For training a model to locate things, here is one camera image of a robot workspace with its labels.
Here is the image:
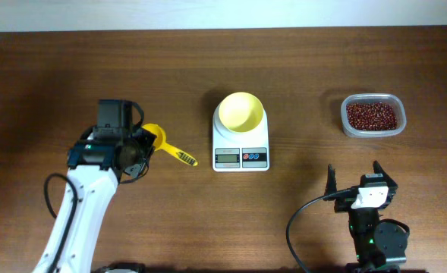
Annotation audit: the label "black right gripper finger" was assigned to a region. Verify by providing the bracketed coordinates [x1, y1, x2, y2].
[373, 161, 392, 181]
[324, 164, 337, 201]

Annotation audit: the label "yellow plastic measuring scoop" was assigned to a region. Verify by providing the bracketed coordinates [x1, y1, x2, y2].
[142, 124, 198, 167]

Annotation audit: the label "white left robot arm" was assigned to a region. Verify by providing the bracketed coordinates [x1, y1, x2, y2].
[34, 99, 156, 272]

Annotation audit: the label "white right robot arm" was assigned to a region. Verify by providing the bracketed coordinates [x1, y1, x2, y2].
[325, 161, 410, 272]

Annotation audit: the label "white digital kitchen scale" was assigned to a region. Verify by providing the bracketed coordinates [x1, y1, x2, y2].
[212, 102, 270, 172]

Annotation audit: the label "yellow plastic bowl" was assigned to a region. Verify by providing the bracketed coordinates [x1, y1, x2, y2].
[218, 92, 264, 133]

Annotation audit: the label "red beans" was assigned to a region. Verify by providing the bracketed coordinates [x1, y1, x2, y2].
[346, 102, 398, 131]

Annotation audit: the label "clear plastic bean container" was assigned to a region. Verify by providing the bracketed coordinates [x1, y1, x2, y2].
[341, 93, 407, 138]

